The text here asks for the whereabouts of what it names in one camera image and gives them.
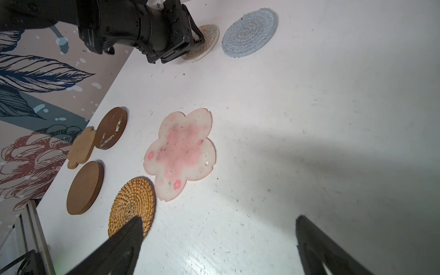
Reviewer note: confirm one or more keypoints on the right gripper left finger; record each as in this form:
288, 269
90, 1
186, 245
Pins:
118, 255

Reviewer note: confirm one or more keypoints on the rattan woven round coaster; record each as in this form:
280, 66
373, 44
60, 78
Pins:
135, 198

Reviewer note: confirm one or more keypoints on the beige woven round coaster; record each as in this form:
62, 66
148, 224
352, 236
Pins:
211, 33

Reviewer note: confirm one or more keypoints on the dark brown scratched round coaster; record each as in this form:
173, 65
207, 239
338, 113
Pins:
111, 128

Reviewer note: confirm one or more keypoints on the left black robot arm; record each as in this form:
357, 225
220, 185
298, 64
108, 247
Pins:
23, 15

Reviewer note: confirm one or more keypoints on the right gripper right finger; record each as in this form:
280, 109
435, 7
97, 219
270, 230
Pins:
319, 253

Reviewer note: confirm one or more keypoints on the blue woven round coaster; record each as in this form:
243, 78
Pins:
250, 33

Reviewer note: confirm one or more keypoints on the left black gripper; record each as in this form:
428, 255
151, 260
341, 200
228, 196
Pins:
163, 35

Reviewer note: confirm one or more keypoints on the brown wooden round coaster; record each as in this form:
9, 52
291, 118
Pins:
85, 188

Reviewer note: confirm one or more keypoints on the pink flower resin coaster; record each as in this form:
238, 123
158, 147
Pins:
182, 152

